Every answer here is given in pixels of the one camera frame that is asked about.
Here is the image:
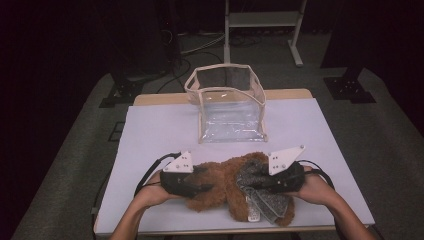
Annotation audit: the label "brown teddy bear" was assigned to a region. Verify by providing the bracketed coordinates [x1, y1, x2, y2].
[185, 151, 296, 228]

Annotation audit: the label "floor cables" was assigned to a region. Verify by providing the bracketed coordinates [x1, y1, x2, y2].
[156, 29, 228, 94]

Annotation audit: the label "person's right hand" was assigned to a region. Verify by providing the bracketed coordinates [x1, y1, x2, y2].
[287, 166, 337, 206]

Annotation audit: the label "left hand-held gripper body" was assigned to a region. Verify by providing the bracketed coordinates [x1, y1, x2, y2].
[159, 150, 203, 198]

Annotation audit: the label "left hand-held gripper black cable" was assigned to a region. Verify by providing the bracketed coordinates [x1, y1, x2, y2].
[91, 152, 183, 218]

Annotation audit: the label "hand-held gripper black cable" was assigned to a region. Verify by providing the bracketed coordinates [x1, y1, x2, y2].
[91, 152, 183, 218]
[296, 159, 348, 240]

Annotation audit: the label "white metal stand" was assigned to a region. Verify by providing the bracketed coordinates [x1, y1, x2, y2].
[223, 0, 308, 68]

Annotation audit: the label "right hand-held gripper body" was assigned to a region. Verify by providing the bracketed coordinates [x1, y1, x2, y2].
[267, 144, 306, 194]

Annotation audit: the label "person's left hand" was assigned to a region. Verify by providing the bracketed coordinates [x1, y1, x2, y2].
[133, 172, 181, 209]

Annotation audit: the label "right hand-held gripper black cable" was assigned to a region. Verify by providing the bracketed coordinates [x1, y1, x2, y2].
[296, 159, 348, 240]

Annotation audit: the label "white table sheet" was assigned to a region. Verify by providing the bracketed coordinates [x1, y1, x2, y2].
[94, 98, 376, 236]

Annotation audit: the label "black stand base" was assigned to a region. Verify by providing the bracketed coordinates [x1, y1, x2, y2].
[322, 66, 377, 104]
[98, 71, 144, 108]

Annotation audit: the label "wooden table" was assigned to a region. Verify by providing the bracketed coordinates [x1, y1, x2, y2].
[93, 88, 376, 237]

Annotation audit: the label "clear plastic bag beige trim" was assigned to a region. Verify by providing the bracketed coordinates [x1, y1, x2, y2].
[184, 63, 268, 144]

